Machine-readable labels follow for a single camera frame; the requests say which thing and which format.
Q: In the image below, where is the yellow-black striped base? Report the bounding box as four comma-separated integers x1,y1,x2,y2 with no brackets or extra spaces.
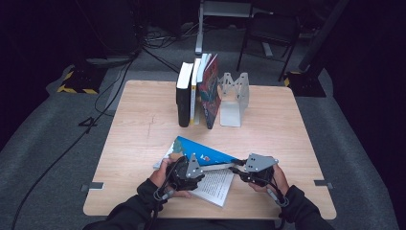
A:
282,70,327,99
56,65,108,95

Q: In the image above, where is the person's right hand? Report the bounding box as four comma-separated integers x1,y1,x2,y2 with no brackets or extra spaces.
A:
248,164,290,201

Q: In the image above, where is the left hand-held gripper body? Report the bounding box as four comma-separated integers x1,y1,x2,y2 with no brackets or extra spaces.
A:
166,152,206,192

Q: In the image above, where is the blue book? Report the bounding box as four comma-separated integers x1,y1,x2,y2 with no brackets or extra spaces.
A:
152,135,239,208

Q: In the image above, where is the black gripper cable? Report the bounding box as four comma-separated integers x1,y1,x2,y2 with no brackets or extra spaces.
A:
152,156,180,230
265,177,290,209

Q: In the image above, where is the black chair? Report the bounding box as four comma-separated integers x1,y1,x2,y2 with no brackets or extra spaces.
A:
236,12,303,82

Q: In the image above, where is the grey flat floor base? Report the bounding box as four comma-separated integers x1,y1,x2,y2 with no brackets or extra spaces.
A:
85,55,137,69

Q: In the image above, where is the long black floor cable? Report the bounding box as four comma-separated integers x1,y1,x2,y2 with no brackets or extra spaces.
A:
11,47,142,230

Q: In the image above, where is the thick black book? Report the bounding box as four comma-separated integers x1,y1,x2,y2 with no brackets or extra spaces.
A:
175,61,194,128

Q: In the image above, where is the tangle of floor cables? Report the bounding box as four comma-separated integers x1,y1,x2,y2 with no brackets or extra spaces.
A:
142,27,199,49

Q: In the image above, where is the grey metal expandable bookend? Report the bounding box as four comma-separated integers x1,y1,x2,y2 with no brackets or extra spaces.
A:
218,72,251,128

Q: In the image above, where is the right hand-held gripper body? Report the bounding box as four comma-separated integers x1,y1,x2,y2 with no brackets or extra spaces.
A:
239,152,280,188

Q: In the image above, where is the grey metal table bracket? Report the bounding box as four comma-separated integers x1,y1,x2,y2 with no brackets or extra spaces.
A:
314,179,333,190
79,181,105,193

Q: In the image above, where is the grey metal stand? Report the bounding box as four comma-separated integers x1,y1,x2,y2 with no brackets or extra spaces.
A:
194,0,257,56

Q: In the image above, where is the dark slanted pillar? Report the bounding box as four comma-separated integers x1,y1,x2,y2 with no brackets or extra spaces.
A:
298,0,350,73

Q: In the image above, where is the red illustrated book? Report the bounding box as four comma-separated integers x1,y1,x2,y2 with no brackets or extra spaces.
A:
195,53,223,130

